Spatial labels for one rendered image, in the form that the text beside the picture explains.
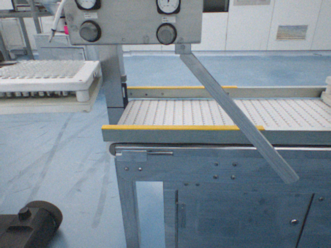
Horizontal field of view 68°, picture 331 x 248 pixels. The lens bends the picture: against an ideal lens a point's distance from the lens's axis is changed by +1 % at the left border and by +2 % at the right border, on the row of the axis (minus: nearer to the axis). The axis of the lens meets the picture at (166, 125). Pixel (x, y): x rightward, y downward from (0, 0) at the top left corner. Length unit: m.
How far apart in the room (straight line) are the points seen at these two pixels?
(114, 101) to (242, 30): 4.96
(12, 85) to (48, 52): 2.69
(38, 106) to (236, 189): 0.52
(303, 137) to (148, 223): 1.04
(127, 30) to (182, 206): 0.48
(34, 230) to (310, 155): 1.11
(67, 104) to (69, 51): 2.58
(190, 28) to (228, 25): 5.18
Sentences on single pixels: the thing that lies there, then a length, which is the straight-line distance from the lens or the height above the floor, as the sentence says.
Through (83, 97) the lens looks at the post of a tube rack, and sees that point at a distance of 0.58.
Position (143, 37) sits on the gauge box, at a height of 1.02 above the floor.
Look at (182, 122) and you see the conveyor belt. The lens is 0.62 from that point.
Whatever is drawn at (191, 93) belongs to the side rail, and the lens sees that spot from 0.76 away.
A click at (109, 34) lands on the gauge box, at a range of 0.44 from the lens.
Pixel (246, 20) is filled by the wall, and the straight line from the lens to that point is 5.63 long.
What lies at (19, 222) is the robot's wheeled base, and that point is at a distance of 1.33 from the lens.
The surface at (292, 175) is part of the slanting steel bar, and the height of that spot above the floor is 0.81.
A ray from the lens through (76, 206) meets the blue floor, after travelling 1.61.
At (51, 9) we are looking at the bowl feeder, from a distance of 3.39.
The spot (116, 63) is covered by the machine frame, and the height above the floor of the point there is 0.91.
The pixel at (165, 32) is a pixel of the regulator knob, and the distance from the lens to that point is 0.40.
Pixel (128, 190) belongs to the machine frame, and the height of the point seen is 0.40.
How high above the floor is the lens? 1.07
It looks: 27 degrees down
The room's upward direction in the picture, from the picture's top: 1 degrees counter-clockwise
